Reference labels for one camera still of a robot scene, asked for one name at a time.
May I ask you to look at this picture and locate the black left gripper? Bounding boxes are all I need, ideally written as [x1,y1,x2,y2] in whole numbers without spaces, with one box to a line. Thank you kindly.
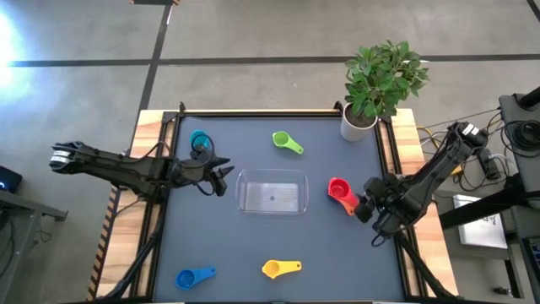
[168,146,235,187]

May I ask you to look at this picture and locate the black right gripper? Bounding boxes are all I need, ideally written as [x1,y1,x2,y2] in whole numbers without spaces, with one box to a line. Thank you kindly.
[355,174,419,224]

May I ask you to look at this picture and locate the red measuring cup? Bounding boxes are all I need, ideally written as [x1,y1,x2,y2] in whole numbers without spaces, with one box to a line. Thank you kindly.
[327,176,359,212]

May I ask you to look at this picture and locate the teal measuring cup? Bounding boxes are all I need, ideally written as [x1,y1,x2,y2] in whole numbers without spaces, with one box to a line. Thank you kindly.
[189,129,211,149]

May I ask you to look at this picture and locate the green measuring cup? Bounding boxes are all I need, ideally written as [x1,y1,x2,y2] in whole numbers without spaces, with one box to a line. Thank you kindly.
[272,131,305,155]

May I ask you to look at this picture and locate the yellow measuring cup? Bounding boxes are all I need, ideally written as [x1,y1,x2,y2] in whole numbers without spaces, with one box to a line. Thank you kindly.
[261,259,303,280]

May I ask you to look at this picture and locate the blue measuring cup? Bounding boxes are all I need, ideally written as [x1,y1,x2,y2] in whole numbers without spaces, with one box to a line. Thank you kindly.
[175,266,218,291]

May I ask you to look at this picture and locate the clear plastic basket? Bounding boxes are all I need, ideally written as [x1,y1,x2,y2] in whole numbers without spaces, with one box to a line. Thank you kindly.
[235,168,310,215]

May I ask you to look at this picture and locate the grey table mat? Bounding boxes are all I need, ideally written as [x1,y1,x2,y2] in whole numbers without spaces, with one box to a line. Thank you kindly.
[153,116,407,302]

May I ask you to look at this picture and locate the white plant pot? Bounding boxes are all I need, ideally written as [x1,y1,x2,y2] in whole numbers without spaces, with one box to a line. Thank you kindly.
[339,102,380,143]

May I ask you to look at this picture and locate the white paper sheet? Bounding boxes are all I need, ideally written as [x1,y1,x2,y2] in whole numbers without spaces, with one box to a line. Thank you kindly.
[452,193,510,249]

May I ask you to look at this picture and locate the green leafy plant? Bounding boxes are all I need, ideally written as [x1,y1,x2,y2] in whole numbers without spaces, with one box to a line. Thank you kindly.
[344,40,430,119]

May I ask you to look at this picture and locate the black power strip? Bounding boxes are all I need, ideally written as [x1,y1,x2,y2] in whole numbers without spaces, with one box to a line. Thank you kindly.
[476,147,503,181]

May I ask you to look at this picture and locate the striped hazard tape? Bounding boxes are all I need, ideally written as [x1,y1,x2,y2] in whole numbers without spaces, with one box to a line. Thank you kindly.
[86,187,122,301]

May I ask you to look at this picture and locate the dark equipment stand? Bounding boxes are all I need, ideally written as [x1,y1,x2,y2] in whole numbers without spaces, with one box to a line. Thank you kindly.
[438,86,540,304]

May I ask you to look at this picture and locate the grey desk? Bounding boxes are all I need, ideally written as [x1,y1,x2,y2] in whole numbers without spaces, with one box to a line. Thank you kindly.
[0,188,68,304]

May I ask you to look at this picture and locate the black device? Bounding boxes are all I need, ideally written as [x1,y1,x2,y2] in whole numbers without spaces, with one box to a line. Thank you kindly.
[0,165,24,194]

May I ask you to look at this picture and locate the black left camera cable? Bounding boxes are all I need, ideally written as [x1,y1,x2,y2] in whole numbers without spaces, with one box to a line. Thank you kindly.
[190,133,219,198]

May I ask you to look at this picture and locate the black camera cable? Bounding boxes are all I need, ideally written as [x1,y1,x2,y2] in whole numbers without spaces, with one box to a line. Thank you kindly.
[190,133,219,198]
[370,231,393,248]

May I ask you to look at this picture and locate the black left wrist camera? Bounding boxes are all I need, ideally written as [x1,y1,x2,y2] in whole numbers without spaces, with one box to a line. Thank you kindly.
[214,176,230,198]

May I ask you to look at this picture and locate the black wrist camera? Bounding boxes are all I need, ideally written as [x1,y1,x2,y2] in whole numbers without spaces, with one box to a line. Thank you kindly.
[214,176,230,198]
[373,210,398,236]

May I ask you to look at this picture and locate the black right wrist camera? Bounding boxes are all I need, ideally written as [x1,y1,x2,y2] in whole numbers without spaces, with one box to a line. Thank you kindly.
[373,210,398,236]

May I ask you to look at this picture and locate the black right camera cable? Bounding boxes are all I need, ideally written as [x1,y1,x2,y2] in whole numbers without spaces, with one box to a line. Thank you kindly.
[370,231,393,248]

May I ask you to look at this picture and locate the black table frame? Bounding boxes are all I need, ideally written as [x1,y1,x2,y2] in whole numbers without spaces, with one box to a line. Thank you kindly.
[88,100,459,304]

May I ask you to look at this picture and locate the yellow cable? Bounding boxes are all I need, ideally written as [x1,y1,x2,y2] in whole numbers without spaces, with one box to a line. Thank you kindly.
[417,126,465,176]

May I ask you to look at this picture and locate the coiled black cable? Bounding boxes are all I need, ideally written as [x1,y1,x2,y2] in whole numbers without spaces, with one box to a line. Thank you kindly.
[504,120,540,153]

